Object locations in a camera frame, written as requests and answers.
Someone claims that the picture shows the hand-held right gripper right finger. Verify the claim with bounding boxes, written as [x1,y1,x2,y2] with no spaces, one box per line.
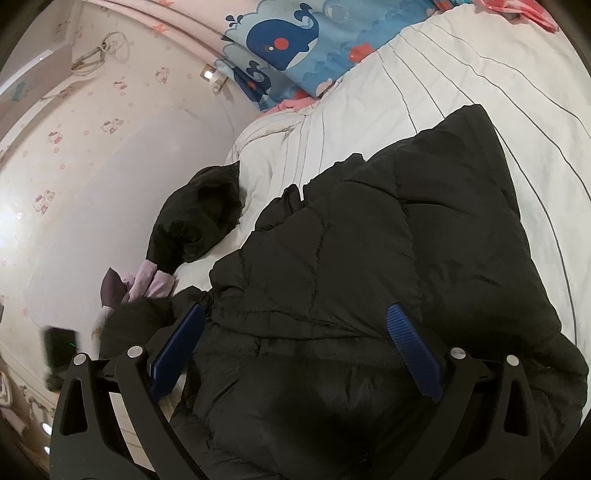
[387,304,543,480]

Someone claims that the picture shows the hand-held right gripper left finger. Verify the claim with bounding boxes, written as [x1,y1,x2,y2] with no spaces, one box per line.
[50,302,208,480]

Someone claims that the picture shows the black puffer jacket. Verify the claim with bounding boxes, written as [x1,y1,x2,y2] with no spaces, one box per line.
[99,104,589,480]

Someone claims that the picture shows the dark purple cloth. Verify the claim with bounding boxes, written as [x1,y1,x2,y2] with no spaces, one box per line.
[102,268,139,308]

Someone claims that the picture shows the black garment with lilac cuffs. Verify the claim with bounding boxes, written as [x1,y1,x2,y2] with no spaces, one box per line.
[127,161,243,303]

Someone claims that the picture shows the blue whale print blanket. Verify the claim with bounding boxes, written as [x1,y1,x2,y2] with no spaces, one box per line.
[222,0,444,114]

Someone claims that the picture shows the pink patterned cloth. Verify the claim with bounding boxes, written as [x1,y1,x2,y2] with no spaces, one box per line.
[434,0,561,33]

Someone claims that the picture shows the white wall cable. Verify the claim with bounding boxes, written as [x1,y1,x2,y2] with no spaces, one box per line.
[69,31,132,72]

